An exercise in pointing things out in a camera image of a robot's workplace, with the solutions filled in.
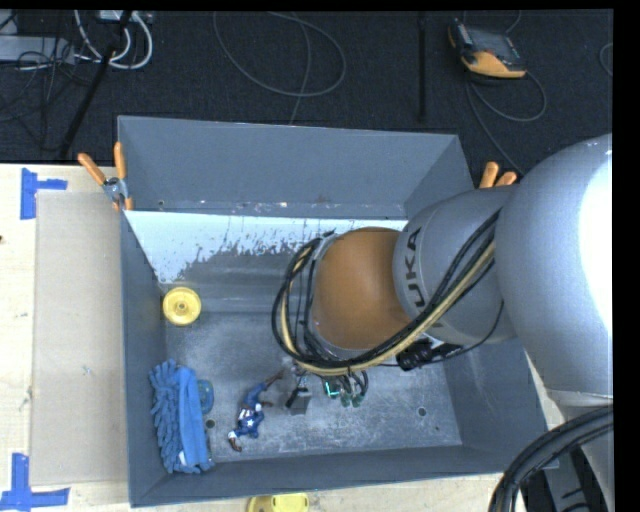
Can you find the blue fringed mop cloth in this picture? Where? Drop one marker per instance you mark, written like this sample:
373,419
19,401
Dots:
175,415

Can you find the black cylinder on white bracket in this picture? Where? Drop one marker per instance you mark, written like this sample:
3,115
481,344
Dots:
414,354

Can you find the pale blue round object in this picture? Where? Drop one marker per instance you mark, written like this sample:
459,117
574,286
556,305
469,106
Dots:
206,395

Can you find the grey metal bin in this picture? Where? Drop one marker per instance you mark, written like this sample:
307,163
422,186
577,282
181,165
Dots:
280,165

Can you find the yellow round cup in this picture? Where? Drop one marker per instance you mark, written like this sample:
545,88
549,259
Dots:
181,306

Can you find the blue toy action figure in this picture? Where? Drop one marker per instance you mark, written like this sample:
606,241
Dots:
250,417

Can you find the pale wood flat board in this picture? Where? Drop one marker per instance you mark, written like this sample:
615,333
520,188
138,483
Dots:
75,325

